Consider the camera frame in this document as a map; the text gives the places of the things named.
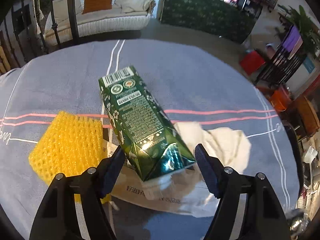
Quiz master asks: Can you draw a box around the beige paper bag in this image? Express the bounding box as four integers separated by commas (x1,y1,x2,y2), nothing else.
101,139,216,214

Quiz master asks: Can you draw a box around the black iron railing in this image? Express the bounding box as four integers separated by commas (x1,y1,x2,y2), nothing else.
1,0,80,70

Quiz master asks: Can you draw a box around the purple towel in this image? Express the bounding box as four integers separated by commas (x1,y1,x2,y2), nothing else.
282,25,303,54

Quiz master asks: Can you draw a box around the green milk carton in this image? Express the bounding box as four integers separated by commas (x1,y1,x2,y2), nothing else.
99,66,196,181

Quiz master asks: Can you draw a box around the green potted plant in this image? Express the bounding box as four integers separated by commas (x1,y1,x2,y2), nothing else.
287,5,319,59

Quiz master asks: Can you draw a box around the yellow foam fruit net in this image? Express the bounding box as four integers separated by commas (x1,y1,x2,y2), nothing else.
28,110,112,204

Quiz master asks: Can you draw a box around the orange plastic bucket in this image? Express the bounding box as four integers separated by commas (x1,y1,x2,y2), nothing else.
269,88,292,112

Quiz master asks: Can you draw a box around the white wicker swing sofa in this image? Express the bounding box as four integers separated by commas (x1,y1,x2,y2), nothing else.
44,0,155,46

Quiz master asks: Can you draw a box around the green patterned counter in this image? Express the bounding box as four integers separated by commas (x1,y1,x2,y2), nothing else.
160,0,257,44

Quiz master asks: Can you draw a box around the blue striped table cloth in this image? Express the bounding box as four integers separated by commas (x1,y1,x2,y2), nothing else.
1,40,299,239

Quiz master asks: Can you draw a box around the black metal rack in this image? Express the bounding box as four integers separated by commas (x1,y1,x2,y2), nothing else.
254,39,307,88

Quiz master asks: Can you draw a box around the white tissue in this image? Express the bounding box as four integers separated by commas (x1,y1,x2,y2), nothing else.
174,122,251,174

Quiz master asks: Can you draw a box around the red bag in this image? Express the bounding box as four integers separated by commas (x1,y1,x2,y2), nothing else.
240,50,266,76

